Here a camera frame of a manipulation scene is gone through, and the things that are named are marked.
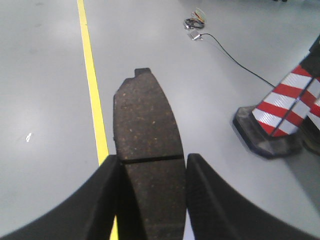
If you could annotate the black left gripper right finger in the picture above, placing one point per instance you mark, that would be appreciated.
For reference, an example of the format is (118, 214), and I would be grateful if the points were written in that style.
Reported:
(218, 212)

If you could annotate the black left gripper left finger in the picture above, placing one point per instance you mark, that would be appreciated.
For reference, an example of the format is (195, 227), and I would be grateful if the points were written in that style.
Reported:
(89, 213)

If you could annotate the dark brake pad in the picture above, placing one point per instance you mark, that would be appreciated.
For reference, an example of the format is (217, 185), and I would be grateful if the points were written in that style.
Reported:
(152, 199)

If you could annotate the red white traffic cone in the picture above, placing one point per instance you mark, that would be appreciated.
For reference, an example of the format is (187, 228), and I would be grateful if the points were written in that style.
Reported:
(271, 128)

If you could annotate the floor socket box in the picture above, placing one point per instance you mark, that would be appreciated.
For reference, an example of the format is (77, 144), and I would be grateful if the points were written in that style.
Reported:
(195, 35)

